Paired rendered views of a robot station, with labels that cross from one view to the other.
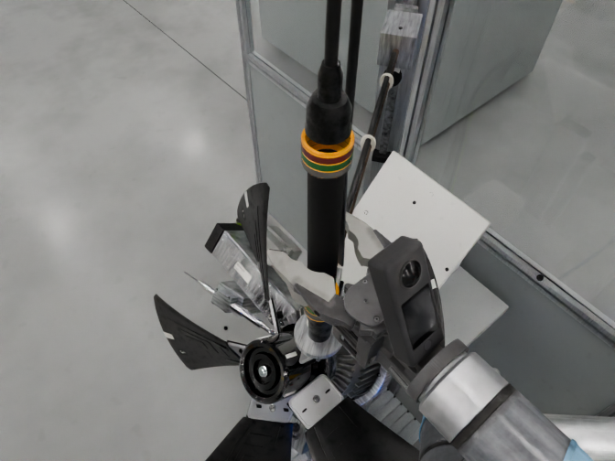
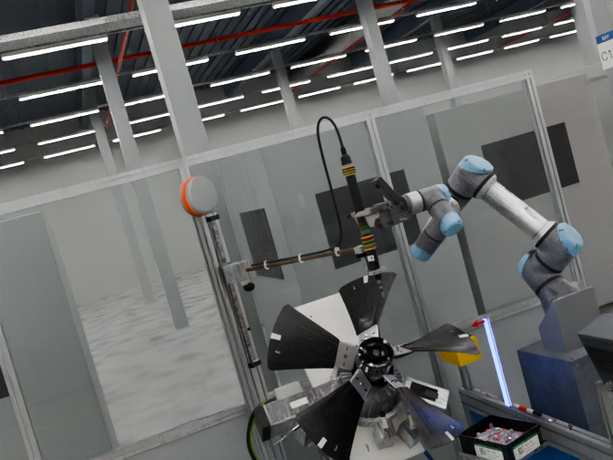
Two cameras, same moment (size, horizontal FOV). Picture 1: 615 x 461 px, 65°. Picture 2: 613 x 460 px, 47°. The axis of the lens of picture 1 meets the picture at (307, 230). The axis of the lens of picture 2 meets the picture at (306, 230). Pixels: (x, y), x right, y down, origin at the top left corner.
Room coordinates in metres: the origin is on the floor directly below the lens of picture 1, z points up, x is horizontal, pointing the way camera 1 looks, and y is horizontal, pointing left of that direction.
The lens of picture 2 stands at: (-0.43, 2.19, 1.81)
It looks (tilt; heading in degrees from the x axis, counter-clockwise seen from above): 4 degrees down; 293
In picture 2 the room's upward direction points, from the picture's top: 16 degrees counter-clockwise
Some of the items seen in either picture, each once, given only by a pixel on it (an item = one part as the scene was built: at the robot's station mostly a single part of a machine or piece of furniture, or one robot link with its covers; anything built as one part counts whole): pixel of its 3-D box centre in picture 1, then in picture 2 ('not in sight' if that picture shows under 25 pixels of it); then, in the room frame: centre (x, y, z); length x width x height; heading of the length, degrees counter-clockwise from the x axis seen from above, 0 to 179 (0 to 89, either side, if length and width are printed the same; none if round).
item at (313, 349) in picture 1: (321, 313); (370, 258); (0.31, -0.02, 1.51); 0.09 x 0.07 x 0.10; 164
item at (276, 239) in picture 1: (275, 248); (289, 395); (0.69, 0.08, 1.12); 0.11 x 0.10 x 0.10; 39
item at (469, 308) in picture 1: (432, 290); not in sight; (0.74, -0.37, 0.84); 0.36 x 0.24 x 0.03; 39
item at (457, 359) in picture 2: not in sight; (459, 350); (0.21, -0.47, 1.02); 0.16 x 0.10 x 0.11; 129
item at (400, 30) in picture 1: (399, 37); (237, 271); (0.90, -0.19, 1.55); 0.10 x 0.07 x 0.08; 164
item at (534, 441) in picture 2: not in sight; (500, 439); (0.04, -0.01, 0.84); 0.22 x 0.17 x 0.07; 145
